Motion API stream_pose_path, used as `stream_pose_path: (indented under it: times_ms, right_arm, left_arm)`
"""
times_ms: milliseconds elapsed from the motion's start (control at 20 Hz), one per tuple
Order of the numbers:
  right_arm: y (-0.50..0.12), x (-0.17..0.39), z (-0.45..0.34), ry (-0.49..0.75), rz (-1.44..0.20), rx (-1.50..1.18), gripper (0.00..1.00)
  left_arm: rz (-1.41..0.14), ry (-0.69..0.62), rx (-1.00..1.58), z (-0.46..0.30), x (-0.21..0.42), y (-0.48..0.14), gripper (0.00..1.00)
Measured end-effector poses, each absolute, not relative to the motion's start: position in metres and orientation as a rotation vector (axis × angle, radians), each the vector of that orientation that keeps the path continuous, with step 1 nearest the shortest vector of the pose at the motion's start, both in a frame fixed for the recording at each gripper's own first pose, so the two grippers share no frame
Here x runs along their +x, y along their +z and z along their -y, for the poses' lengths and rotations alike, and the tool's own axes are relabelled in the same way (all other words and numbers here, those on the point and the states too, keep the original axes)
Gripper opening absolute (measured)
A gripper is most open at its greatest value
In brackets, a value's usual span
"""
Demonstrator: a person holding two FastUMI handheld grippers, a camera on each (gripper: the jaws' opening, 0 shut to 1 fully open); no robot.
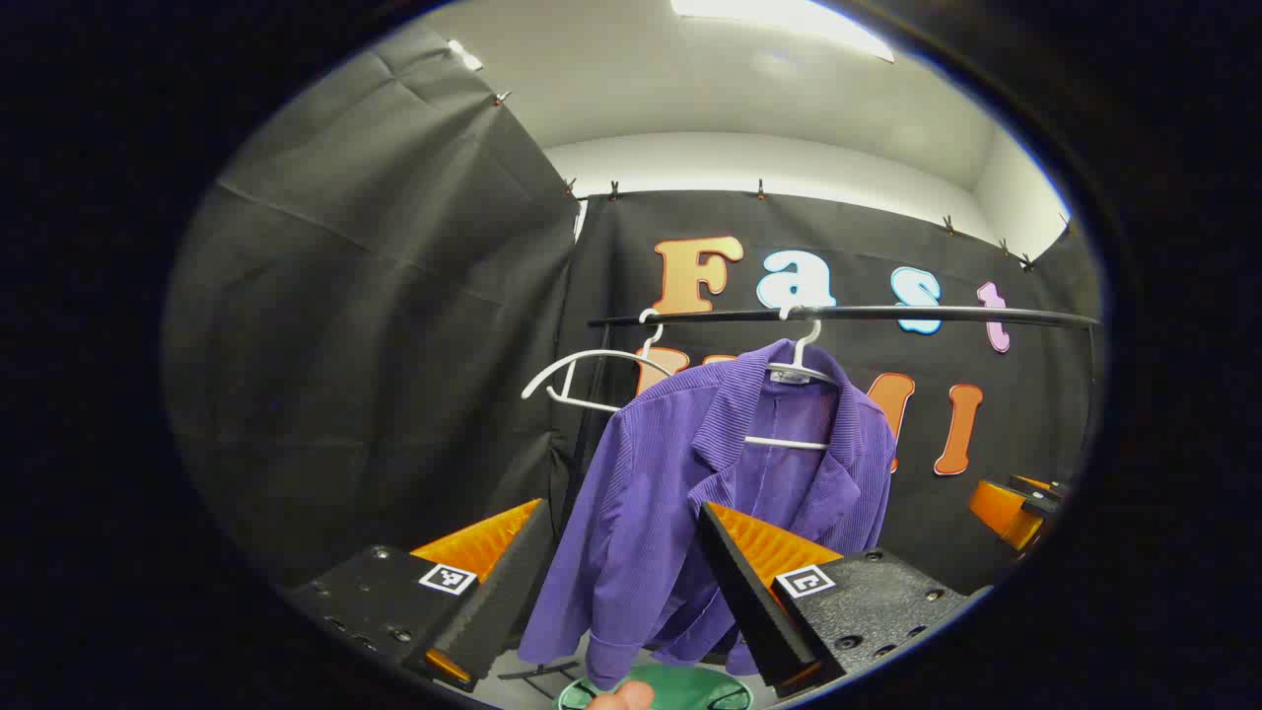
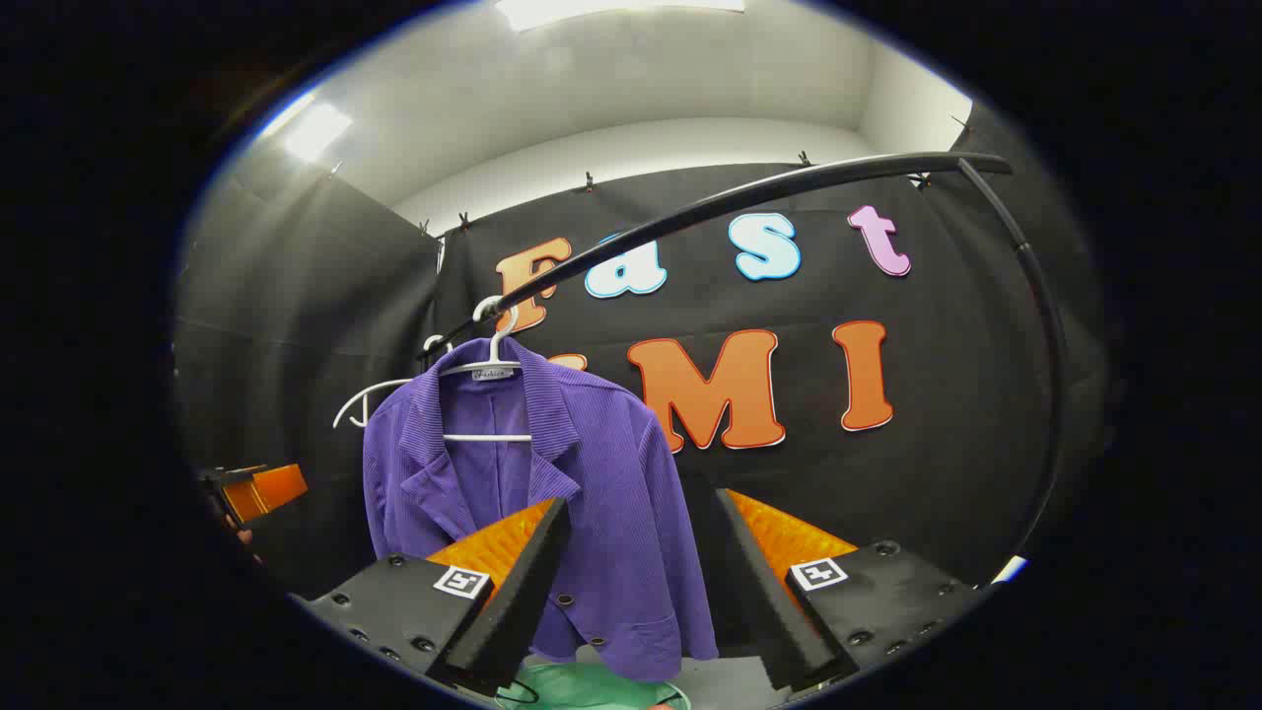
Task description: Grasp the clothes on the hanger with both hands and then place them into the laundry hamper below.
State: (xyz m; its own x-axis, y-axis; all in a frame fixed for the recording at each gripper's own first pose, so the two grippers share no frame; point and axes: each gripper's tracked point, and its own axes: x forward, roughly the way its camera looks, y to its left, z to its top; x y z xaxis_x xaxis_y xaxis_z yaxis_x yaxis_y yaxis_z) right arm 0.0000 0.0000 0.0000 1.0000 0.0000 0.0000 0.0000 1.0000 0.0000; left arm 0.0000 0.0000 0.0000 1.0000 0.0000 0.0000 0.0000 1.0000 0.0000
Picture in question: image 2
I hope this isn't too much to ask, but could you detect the ceiling light panel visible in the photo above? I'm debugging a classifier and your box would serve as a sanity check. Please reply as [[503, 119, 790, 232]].
[[261, 94, 354, 164]]

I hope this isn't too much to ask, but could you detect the black metal clothes rack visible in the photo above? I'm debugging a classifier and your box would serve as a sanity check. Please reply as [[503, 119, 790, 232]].
[[419, 150, 1071, 573]]

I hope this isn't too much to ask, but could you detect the purple corduroy jacket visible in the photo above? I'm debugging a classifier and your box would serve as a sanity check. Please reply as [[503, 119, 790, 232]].
[[362, 337, 721, 683]]

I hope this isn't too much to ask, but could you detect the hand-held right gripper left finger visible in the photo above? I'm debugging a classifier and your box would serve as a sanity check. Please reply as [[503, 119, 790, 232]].
[[291, 496, 575, 697]]

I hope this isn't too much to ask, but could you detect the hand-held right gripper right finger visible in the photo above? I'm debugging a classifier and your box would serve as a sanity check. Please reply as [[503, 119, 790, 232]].
[[703, 486, 989, 694]]

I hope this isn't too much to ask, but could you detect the plain dark backdrop cloth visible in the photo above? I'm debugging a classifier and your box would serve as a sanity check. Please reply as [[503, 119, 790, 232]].
[[173, 168, 445, 593]]

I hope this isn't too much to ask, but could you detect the row of small backdrop clips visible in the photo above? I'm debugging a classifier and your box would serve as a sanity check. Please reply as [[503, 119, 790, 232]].
[[325, 116, 972, 238]]

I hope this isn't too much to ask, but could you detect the green laundry hamper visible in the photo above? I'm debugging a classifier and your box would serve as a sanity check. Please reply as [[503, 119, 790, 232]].
[[498, 663, 691, 710]]

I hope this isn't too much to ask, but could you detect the white plastic clothes hanger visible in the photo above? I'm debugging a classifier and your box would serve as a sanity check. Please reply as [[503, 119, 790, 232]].
[[439, 294, 533, 445], [332, 335, 450, 430]]

